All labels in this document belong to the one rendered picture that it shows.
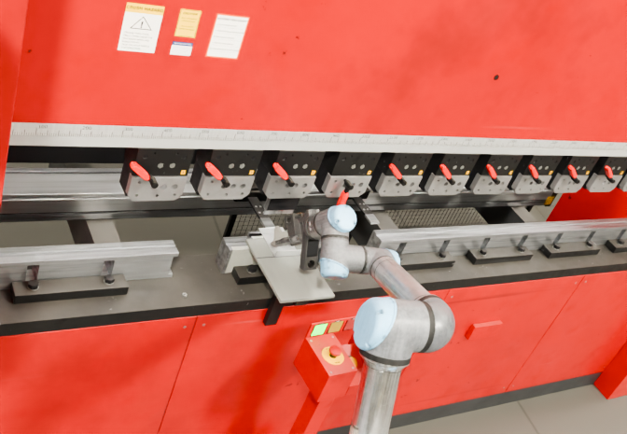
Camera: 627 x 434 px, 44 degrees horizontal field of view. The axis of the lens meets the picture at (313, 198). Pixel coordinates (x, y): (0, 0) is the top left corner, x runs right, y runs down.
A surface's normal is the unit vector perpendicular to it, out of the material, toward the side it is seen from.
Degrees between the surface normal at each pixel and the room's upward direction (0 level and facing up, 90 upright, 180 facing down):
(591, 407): 0
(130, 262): 90
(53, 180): 0
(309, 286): 0
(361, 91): 90
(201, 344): 90
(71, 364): 90
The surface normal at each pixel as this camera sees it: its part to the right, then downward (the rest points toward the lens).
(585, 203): -0.85, 0.02
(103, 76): 0.43, 0.62
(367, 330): -0.89, -0.25
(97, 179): 0.32, -0.79
